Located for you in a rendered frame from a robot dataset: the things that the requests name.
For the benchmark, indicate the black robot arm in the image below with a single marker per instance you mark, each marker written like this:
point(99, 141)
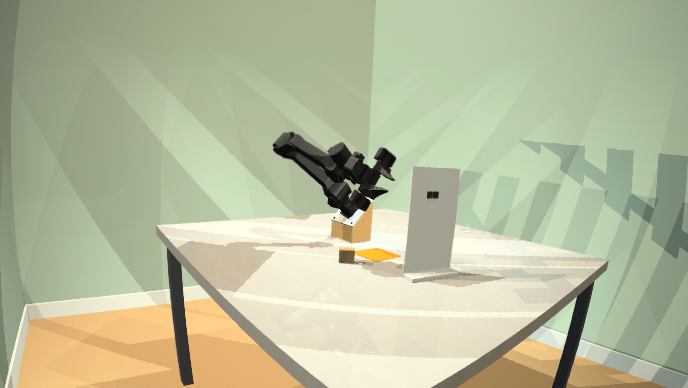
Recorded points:
point(338, 164)

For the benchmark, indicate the orange flat square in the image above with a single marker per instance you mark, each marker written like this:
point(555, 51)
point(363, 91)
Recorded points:
point(376, 254)

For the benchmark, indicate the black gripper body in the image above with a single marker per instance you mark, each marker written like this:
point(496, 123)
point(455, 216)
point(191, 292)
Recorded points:
point(370, 176)

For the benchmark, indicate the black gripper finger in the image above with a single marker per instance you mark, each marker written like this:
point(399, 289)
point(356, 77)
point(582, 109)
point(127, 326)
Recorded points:
point(384, 169)
point(372, 191)

